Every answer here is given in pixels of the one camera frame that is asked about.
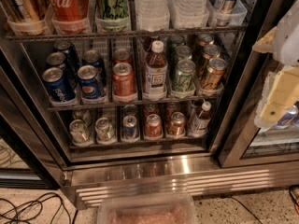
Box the stainless fridge cabinet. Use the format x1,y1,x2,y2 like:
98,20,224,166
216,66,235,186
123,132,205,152
1,0,299,209

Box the back gold can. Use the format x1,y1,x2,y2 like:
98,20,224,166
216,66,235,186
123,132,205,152
193,34,214,56

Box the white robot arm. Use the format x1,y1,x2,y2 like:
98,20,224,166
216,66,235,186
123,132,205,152
252,0,299,128

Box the back left Pepsi can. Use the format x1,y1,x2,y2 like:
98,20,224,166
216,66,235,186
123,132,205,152
54,40,79,71

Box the tea bottle white cap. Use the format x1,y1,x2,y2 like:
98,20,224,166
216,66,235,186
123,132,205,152
144,40,168,94

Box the bottom shelf copper can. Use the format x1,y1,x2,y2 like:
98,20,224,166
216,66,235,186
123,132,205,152
167,112,186,135

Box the clear water bottle right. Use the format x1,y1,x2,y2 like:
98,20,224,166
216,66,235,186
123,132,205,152
168,0,209,29

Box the bottom shelf green silver can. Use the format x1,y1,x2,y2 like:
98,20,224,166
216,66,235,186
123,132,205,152
95,118,115,142

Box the middle left Pepsi can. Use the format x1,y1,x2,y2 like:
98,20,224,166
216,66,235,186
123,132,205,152
47,52,77,89

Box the clear plastic bin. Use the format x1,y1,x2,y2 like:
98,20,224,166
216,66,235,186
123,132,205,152
97,192,199,224

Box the front orange soda can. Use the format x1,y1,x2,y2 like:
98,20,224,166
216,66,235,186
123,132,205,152
112,63,136,97

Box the black floor cables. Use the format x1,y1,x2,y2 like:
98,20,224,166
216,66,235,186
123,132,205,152
0,191,78,224

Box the bottom shelf red can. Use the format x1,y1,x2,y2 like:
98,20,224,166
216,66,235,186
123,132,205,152
145,114,162,137

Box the blue silver can top shelf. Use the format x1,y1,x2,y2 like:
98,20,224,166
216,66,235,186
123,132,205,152
213,0,237,26

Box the bottom shelf silver can left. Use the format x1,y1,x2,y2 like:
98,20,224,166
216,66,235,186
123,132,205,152
69,119,90,144

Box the front left Pepsi can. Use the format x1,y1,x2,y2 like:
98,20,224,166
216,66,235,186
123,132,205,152
42,67,76,103

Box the clear water bottle left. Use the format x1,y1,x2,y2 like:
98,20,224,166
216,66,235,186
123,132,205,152
135,0,170,32

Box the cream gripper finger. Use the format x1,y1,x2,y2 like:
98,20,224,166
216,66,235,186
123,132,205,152
260,66,299,123
252,27,277,53

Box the red Coca-Cola can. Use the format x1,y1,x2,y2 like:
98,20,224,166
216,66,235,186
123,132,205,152
50,0,89,34

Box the middle green can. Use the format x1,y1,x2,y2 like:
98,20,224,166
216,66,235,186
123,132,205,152
174,45,192,66

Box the gold can shelf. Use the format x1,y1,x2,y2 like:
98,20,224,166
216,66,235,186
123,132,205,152
2,0,48,35
200,58,227,90

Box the middle gold can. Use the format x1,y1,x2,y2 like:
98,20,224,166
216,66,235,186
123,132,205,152
197,44,221,77

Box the pepsi can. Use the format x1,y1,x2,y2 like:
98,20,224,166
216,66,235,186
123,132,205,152
47,52,77,89
54,40,79,71
42,67,76,103
78,65,106,99
82,49,107,86

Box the back orange soda can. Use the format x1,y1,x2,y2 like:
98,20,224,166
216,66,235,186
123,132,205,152
112,48,134,65

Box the clear water bottle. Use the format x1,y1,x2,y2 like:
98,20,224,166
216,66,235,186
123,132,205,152
168,0,209,29
135,0,170,32

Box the bottom shelf tea bottle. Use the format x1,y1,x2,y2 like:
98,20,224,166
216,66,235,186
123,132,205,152
189,102,211,137

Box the back green can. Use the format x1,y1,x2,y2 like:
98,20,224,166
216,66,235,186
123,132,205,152
166,35,185,63

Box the gold can top shelf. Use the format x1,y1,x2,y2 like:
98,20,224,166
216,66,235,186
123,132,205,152
2,0,48,35

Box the front gold can middle shelf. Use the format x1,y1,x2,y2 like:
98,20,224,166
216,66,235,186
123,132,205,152
200,58,227,90

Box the orange soda can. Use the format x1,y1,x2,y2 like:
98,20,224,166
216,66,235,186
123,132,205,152
112,63,136,97
112,48,134,65

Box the green can top shelf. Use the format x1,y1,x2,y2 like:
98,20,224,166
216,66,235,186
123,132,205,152
96,0,130,32

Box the bottom shelf blue can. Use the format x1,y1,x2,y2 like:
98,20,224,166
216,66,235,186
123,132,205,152
122,116,137,139

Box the front green can middle shelf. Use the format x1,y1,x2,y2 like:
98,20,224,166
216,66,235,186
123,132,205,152
172,60,195,92

